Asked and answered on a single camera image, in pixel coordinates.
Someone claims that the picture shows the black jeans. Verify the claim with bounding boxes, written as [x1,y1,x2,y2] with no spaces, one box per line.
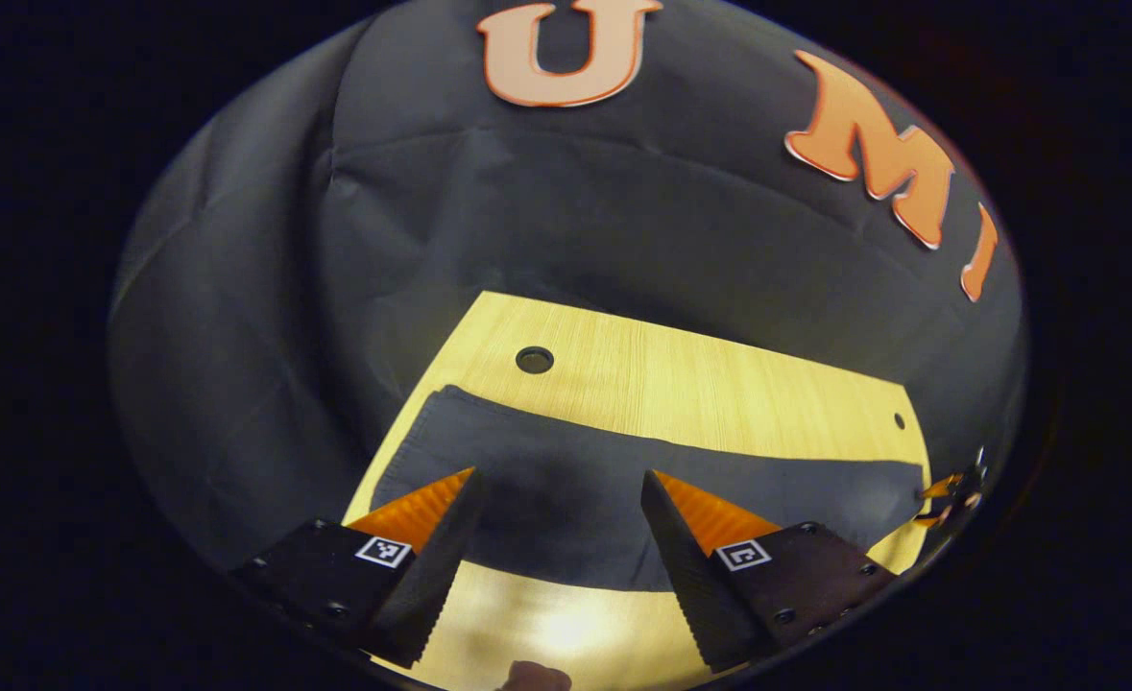
[371,384,927,593]

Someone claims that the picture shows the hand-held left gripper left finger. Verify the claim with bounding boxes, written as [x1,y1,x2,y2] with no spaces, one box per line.
[229,467,490,670]

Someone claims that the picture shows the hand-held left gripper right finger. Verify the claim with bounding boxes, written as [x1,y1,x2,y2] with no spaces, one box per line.
[640,469,898,673]

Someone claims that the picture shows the black backdrop cloth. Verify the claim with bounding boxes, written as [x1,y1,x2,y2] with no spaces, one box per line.
[109,0,1027,577]

